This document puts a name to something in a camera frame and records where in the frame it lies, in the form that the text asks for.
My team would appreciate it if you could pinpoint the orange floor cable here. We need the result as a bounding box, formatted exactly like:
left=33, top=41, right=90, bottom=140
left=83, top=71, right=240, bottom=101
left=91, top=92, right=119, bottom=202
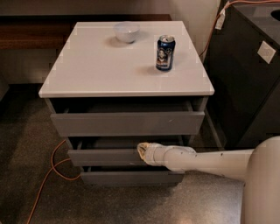
left=25, top=139, right=81, bottom=224

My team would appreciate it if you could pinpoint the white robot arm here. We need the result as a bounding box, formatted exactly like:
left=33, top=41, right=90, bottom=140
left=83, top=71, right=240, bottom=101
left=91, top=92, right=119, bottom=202
left=137, top=136, right=280, bottom=224

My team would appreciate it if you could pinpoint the white top drawer cabinet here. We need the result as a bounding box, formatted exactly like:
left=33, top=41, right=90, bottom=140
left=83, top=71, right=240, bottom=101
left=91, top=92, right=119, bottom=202
left=38, top=20, right=215, bottom=187

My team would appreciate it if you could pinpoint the dark grey bin cabinet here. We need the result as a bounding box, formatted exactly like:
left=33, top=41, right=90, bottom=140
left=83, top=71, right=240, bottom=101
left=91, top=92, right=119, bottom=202
left=204, top=3, right=280, bottom=149

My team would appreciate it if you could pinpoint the white bowl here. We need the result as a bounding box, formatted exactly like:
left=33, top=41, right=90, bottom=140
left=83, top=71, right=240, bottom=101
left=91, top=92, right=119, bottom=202
left=113, top=21, right=140, bottom=43

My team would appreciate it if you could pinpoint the white label on bin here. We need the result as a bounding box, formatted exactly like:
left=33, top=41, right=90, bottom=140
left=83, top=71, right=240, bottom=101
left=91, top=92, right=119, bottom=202
left=257, top=41, right=276, bottom=64

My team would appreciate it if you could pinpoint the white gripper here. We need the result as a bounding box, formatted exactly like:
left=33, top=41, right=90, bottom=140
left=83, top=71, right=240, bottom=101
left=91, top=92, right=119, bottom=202
left=137, top=142, right=168, bottom=166

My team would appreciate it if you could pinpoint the grey bottom drawer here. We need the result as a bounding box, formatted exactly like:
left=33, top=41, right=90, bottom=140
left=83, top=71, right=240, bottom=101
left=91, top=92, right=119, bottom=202
left=80, top=166, right=184, bottom=186

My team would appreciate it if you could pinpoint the blue soda can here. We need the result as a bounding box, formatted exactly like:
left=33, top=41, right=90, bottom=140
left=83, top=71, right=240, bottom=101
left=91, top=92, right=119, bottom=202
left=156, top=35, right=176, bottom=71

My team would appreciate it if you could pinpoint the grey top drawer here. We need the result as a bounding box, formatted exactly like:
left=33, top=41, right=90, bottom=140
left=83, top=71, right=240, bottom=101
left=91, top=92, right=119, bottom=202
left=51, top=111, right=205, bottom=137

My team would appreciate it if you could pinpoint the dark wooden bench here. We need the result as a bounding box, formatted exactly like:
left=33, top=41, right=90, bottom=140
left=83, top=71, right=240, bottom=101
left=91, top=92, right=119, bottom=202
left=0, top=14, right=172, bottom=50

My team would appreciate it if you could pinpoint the grey drawer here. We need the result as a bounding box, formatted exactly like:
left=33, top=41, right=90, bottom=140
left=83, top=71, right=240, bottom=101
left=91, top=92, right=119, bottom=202
left=80, top=166, right=184, bottom=186
left=66, top=136, right=192, bottom=167
left=51, top=111, right=205, bottom=137

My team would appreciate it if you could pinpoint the orange cable with tag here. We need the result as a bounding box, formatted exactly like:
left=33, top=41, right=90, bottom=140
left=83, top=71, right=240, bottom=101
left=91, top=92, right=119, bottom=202
left=199, top=0, right=280, bottom=58

